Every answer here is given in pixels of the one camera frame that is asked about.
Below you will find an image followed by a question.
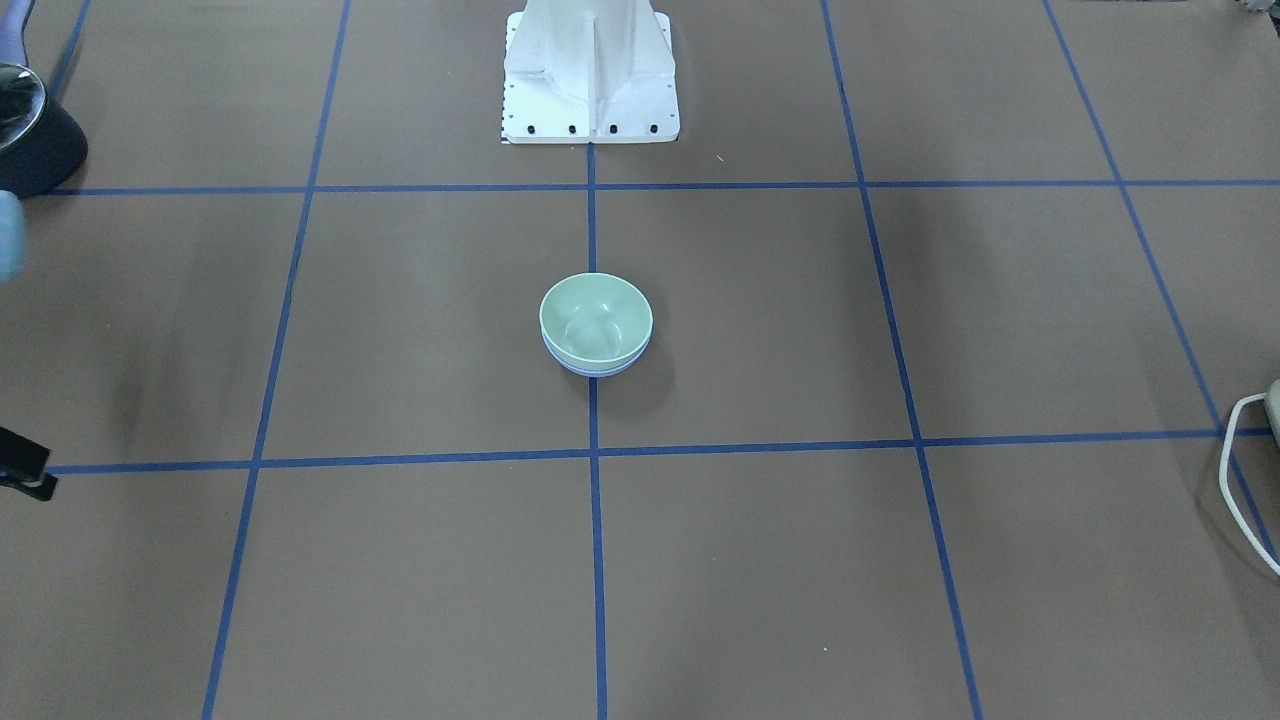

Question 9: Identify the blue bowl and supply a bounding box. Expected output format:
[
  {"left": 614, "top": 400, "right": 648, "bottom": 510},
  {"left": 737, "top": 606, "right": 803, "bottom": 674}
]
[{"left": 541, "top": 334, "right": 650, "bottom": 378}]

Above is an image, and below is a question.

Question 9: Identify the green bowl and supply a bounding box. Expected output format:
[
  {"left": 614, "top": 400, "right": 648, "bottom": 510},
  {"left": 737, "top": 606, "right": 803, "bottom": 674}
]
[{"left": 538, "top": 272, "right": 654, "bottom": 360}]

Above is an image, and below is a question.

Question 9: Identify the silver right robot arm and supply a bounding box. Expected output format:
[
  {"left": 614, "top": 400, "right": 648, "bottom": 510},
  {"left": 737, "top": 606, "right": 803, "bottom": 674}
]
[{"left": 1, "top": 191, "right": 59, "bottom": 502}]

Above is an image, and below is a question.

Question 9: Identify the blue saucepan with lid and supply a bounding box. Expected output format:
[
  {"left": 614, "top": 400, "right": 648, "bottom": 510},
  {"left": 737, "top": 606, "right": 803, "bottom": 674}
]
[{"left": 1, "top": 1, "right": 88, "bottom": 200}]

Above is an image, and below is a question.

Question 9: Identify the white camera stand base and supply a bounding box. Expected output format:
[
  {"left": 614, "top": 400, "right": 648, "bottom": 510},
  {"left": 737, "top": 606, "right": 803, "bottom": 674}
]
[{"left": 500, "top": 1, "right": 681, "bottom": 145}]

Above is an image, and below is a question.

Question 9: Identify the white power cable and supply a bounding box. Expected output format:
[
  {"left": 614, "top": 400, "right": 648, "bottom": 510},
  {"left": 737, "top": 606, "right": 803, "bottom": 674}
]
[{"left": 1219, "top": 393, "right": 1280, "bottom": 577}]

